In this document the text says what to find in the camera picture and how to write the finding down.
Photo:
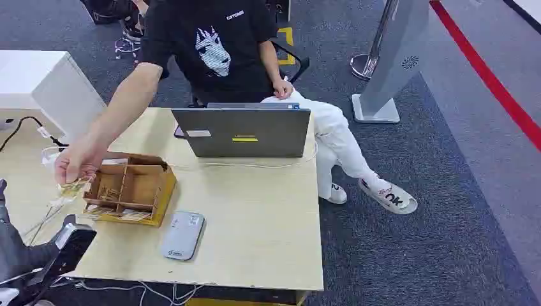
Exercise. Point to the person's left hand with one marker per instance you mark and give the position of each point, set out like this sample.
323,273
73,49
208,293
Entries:
282,89

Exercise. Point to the person's right hand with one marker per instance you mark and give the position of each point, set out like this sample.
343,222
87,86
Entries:
76,162

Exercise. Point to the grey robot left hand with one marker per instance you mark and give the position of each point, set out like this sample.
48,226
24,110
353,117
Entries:
19,253

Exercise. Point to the silver black robot left arm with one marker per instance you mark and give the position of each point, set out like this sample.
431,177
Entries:
67,249

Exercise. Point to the black office chair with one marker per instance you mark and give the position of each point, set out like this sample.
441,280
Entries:
291,59

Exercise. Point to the clear plastic sleeve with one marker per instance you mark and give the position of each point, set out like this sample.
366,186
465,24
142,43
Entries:
50,213

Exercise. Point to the grey laptop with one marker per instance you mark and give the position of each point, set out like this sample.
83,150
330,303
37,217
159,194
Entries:
247,131

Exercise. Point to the wooden card box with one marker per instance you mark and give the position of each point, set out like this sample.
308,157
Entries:
135,186

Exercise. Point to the cards in wooden box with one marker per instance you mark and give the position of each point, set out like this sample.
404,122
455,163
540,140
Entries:
122,214

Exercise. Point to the white cabinet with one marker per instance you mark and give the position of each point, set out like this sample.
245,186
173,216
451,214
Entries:
46,84

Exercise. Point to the dark phone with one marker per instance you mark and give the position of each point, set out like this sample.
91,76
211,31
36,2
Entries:
179,132

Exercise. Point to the grey standing sign panel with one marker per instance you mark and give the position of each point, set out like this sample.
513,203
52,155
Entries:
391,59

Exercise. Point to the chrome chair base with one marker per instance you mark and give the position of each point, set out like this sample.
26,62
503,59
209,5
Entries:
127,45

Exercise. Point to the grey flat card reader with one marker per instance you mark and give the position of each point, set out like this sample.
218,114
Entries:
182,235

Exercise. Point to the person in background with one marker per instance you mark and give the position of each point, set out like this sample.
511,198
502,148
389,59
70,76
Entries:
114,14

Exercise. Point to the chrome stanchion post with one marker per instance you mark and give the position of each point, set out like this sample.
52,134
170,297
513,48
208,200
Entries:
372,50

